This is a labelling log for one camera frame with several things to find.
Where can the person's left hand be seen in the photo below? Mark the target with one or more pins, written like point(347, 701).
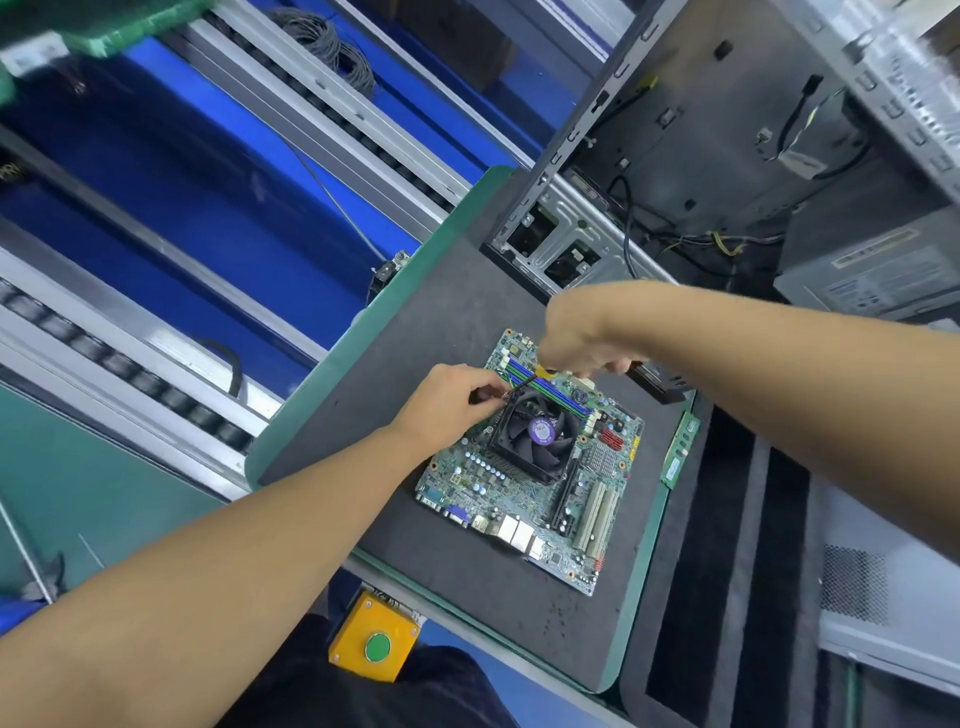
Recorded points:
point(443, 408)

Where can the person's right hand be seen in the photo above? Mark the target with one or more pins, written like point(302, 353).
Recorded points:
point(585, 330)

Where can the black CPU fan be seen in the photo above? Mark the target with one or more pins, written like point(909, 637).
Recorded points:
point(533, 431)

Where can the green motherboard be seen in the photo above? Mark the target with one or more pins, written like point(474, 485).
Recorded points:
point(578, 510)

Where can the dark grey computer case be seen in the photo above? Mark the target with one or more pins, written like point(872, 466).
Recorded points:
point(705, 135)

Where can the grey case side panel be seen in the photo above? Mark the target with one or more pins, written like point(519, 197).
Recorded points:
point(888, 578)

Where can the blue electric screwdriver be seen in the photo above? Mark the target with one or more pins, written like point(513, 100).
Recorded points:
point(15, 612)

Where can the person's left forearm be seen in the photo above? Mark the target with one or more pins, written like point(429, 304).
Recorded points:
point(180, 600)

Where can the person's right forearm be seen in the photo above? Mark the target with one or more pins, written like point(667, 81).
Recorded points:
point(825, 390)

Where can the green memory module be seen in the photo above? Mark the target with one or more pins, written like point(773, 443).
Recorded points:
point(681, 447)

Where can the yellow box green button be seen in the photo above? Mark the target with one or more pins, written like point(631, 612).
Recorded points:
point(375, 638)

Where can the black divided foam tray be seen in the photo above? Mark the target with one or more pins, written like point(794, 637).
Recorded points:
point(720, 585)

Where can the silver power supply unit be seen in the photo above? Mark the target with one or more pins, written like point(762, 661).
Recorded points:
point(878, 263)

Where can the aluminium conveyor frame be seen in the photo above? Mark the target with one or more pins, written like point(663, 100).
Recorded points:
point(225, 210)

